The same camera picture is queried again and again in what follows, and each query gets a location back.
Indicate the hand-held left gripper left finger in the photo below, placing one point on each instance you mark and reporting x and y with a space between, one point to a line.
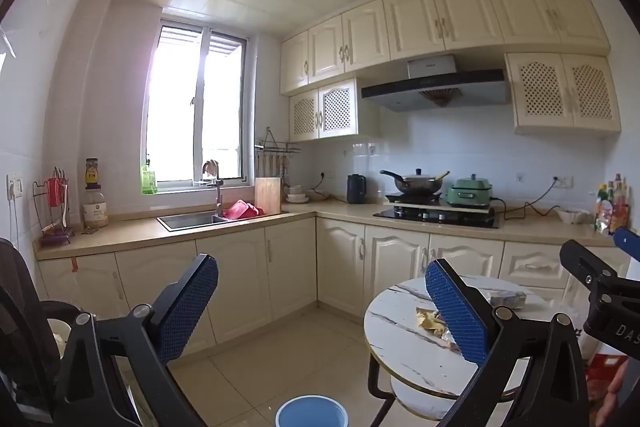
187 307

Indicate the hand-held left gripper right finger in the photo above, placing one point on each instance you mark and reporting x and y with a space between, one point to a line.
457 307

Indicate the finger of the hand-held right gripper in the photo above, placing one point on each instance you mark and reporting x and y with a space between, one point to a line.
629 241
580 259

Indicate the dark green gold-edged packet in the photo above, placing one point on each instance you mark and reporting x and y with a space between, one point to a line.
430 319

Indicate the milk carton with straw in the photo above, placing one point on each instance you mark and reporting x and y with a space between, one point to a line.
507 299

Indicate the blue plastic bin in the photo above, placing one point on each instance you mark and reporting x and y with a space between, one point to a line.
310 414

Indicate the person's right hand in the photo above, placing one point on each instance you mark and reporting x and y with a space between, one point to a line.
614 402

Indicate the cluster of condiment bottles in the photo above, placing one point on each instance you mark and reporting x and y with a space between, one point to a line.
612 207

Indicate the white bowl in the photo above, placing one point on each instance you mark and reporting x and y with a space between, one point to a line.
572 216

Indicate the red cardboard box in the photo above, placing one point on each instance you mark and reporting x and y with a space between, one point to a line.
597 372

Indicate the round marble table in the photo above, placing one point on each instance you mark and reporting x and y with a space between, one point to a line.
400 332

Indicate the steel sink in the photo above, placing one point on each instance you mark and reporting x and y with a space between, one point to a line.
190 220

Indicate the black gas stove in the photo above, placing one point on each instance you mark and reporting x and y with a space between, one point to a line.
435 218

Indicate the thin wooden board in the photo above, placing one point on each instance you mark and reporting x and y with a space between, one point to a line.
440 206

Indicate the red plastic basket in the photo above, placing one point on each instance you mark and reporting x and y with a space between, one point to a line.
240 210

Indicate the green electric cooker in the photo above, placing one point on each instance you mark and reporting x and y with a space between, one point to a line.
470 194

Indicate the steel faucet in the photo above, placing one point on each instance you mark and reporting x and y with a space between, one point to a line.
218 197

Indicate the green bottle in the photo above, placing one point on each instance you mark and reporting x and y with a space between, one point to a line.
148 181

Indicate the steel wok with lid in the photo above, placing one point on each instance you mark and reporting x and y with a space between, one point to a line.
415 182

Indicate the large clear jar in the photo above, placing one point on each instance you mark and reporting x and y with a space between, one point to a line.
95 212

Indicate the wooden cutting board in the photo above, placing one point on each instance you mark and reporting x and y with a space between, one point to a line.
267 194

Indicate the black electric kettle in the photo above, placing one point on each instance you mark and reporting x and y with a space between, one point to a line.
356 189

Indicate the stack of white bowls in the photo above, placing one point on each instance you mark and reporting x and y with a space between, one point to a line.
297 194

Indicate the wide lattice door cabinet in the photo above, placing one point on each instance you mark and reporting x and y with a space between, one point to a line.
565 94

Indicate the small yellow label jar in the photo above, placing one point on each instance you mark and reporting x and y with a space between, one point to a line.
92 174

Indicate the red knife rack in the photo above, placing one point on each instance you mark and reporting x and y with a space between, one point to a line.
55 207

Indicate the hanging utensil rack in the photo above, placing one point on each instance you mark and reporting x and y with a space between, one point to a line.
275 150

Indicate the kitchen window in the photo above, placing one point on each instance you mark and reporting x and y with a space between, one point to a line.
175 107

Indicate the range hood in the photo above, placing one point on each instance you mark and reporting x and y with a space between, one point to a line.
435 89

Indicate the small lattice door cabinet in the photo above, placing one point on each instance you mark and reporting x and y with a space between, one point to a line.
335 109

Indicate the cream upper wall cabinets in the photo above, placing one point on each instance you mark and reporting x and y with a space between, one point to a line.
415 22

